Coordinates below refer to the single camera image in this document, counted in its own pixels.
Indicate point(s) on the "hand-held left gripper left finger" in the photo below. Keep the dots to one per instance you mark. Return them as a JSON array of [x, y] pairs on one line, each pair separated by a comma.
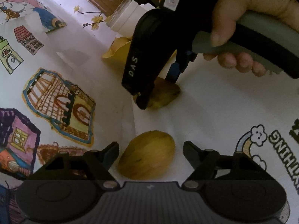
[[110, 156]]

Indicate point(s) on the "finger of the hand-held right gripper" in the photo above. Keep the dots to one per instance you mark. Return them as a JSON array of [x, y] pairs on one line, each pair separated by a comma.
[[172, 71], [144, 100]]

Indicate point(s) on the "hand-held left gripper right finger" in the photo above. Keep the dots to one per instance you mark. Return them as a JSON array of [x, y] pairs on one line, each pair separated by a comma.
[[190, 154]]

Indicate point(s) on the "brown oval fruit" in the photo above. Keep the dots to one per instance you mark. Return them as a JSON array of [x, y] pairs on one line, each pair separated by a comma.
[[165, 95]]

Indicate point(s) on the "yellow-brown oval fruit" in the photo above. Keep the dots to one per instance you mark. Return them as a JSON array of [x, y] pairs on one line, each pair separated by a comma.
[[147, 156]]

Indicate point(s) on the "yellow plastic bowl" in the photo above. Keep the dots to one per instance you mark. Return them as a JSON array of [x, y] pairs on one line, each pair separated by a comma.
[[119, 52]]

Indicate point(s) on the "person's right hand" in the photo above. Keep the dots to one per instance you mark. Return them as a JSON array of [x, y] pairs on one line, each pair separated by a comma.
[[257, 2]]

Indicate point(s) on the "white plastic bottle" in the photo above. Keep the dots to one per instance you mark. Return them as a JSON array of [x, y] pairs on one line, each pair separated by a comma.
[[126, 21]]

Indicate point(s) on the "white printed tablecloth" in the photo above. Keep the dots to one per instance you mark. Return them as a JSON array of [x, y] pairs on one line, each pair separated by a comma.
[[222, 109]]

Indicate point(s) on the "yellow flower branch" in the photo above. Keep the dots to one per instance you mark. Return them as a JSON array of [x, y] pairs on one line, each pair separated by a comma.
[[95, 18]]

